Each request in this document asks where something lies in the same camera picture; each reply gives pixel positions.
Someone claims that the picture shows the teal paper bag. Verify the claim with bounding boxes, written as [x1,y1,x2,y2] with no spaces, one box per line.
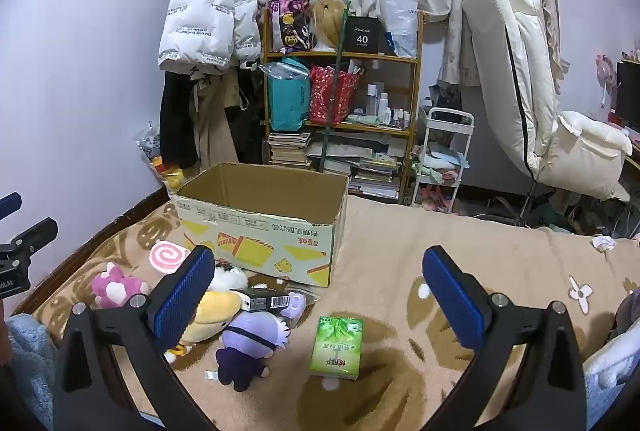
[267,56,312,132]

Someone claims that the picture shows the white trolley cart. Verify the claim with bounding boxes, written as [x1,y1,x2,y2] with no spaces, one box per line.
[410,107,476,214]

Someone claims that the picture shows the white folded mattress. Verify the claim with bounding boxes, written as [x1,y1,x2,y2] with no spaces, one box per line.
[462,0,633,202]

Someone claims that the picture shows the stack of old books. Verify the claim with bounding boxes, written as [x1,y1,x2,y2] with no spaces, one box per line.
[269,131,313,169]

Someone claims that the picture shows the black hanging garment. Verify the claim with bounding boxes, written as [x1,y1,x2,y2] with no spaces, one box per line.
[160,71,201,169]

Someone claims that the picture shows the stack of magazines and papers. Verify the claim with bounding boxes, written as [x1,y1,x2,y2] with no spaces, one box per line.
[307,133,403,202]

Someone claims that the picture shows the plastic bag of toys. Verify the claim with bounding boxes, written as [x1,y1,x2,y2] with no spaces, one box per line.
[135,121,186,192]

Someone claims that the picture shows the small black box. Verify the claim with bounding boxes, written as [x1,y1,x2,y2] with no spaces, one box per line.
[234,287,292,313]

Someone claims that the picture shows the light blue towel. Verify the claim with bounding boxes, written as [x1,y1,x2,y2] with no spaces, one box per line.
[5,313,63,412]

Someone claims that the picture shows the pink fan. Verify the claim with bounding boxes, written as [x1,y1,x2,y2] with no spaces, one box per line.
[595,53,621,122]

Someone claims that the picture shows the blond wig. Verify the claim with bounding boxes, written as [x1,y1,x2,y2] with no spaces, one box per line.
[307,0,351,52]

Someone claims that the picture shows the beige trousers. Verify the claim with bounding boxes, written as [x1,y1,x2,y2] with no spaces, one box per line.
[195,71,241,169]

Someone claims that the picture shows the green tissue pack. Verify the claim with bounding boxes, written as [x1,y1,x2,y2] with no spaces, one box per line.
[310,316,365,380]

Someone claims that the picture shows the printed cardboard box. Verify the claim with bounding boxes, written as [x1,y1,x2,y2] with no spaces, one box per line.
[170,162,349,288]

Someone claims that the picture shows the green pole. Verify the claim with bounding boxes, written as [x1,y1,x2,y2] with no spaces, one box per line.
[317,0,353,172]

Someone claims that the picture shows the pink plush toy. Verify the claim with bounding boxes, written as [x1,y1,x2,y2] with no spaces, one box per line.
[91,262,151,309]

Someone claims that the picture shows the black pink printed bag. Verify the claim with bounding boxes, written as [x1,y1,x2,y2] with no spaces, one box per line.
[267,0,316,52]

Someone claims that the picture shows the group of white cosmetic bottles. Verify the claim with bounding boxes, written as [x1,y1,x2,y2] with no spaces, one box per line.
[367,83,413,129]

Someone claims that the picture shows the pink swirl plush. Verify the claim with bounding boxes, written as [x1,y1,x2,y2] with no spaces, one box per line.
[150,240,193,273]

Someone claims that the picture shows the red patterned bag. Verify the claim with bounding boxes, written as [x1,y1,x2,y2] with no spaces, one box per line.
[308,65,363,126]

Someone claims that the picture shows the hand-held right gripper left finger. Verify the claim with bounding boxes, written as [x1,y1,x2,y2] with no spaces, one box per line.
[52,245,217,431]

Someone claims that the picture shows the clear plastic bag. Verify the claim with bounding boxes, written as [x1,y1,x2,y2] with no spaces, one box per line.
[257,60,311,84]

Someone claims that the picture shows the yellow plush toy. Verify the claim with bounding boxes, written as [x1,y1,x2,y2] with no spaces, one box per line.
[167,290,246,364]

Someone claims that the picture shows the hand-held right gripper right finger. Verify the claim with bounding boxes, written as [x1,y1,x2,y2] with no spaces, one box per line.
[422,245,588,431]

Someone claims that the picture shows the purple plush doll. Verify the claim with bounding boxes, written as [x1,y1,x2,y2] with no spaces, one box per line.
[215,311,292,393]

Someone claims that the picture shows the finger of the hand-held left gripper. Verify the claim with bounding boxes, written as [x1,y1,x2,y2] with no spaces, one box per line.
[0,217,59,262]
[0,192,22,221]

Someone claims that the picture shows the white fluffy cloth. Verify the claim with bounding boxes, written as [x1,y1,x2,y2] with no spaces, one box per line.
[582,326,640,429]

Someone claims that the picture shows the black monitor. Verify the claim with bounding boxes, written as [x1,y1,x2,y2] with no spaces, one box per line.
[616,61,640,132]

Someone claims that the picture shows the black hanging bag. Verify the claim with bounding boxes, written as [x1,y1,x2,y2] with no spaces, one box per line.
[225,61,271,164]

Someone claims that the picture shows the wooden shelf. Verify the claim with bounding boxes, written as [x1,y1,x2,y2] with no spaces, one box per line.
[261,8,425,204]

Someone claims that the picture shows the white plush toy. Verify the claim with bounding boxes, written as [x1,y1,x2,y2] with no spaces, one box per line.
[207,261,249,294]

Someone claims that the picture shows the white puffer jacket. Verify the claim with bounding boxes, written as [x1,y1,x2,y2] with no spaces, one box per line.
[158,0,262,74]

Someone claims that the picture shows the black box with white print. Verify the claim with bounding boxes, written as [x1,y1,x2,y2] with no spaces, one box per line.
[346,16,386,54]

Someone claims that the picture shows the white plastic bag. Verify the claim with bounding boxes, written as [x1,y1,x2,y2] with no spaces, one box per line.
[381,0,420,59]

